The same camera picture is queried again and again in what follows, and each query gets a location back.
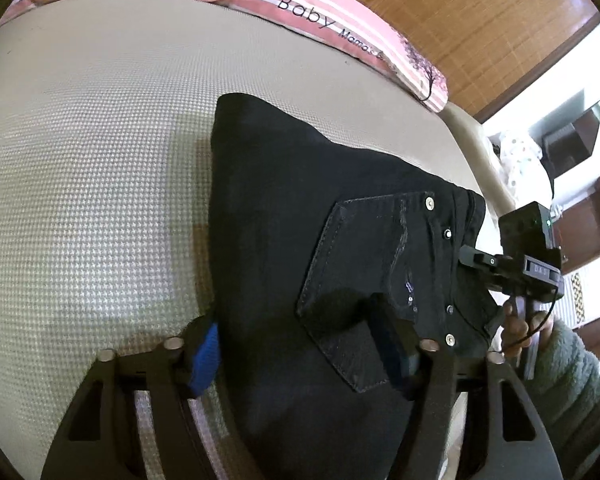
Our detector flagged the dark wooden shelf unit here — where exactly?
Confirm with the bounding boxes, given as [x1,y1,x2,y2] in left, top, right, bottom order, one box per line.
[540,97,600,273]

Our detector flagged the dotted white cloth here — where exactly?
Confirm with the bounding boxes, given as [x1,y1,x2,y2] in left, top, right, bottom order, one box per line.
[495,130,553,211]

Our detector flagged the person's right forearm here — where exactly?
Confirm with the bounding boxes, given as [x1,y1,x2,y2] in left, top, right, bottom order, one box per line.
[520,320,600,480]

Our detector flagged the white textured mattress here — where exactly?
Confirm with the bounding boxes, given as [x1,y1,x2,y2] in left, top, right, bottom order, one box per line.
[0,0,516,480]

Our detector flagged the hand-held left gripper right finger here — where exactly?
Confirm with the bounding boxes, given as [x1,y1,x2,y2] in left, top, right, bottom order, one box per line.
[370,295,566,480]

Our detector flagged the pink striped blanket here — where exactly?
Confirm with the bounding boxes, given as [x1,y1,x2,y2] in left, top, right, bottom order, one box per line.
[5,0,449,113]

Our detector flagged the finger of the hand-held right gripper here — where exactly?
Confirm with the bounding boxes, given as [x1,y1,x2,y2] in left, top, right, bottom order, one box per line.
[458,244,501,275]

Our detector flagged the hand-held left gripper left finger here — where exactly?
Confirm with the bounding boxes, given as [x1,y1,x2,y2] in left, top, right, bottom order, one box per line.
[40,317,246,480]

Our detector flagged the person's right hand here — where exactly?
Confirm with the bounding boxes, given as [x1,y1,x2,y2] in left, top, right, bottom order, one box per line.
[500,299,556,361]

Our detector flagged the black cable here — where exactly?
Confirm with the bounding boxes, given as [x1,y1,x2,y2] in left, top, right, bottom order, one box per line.
[499,309,552,357]

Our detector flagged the black pants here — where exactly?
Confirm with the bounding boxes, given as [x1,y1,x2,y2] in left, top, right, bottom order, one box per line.
[207,92,506,480]

